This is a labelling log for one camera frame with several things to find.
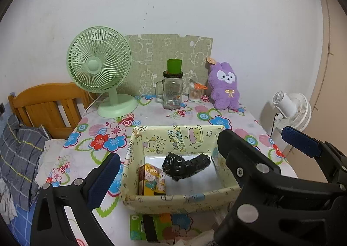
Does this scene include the glass mug jar black lid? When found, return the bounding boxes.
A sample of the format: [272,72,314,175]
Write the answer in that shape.
[155,71,188,109]

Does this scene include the blue bed sheet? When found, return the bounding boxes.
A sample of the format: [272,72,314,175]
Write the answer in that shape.
[0,203,36,246]

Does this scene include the black plastic bag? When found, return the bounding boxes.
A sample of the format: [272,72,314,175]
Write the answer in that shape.
[162,153,211,181]

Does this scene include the grey plaid pillow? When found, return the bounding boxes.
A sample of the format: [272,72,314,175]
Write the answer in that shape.
[0,114,51,210]

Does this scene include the floral tablecloth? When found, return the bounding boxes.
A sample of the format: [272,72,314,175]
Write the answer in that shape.
[46,94,297,246]

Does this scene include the white standing fan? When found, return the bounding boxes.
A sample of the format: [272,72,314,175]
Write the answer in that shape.
[271,91,312,138]

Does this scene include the green orange tissue pack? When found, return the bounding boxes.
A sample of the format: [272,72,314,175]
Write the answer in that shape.
[129,213,174,242]

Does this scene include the green desk fan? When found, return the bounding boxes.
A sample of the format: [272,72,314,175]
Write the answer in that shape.
[66,26,139,119]

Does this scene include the black strap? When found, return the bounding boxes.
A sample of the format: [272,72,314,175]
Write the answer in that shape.
[142,215,160,242]

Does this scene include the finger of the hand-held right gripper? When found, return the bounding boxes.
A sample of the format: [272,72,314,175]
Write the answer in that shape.
[281,126,347,185]
[217,129,340,201]

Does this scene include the green printed cardboard panel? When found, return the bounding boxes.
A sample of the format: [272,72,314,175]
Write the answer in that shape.
[125,34,213,96]

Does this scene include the purple rabbit plush toy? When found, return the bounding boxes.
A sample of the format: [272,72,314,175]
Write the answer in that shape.
[206,56,241,110]

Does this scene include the white quilt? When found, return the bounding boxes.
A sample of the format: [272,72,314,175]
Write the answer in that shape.
[35,138,75,181]

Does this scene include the white crumpled cloth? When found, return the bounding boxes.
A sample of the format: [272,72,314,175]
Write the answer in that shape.
[0,181,17,222]

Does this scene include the wooden bed headboard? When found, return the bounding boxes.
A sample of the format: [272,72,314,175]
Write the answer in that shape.
[8,82,93,139]

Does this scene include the small yellow cartoon carton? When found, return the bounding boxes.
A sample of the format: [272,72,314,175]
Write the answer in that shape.
[138,163,166,196]

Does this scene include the green plastic cup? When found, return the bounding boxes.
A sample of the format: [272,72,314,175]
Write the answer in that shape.
[167,59,183,72]

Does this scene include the yellow printed fabric storage box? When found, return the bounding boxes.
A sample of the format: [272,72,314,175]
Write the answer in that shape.
[120,125,242,213]

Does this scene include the cotton swab jar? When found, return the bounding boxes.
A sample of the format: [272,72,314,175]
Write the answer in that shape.
[189,79,208,102]

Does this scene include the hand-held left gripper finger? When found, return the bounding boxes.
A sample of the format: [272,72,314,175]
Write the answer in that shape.
[30,152,121,246]

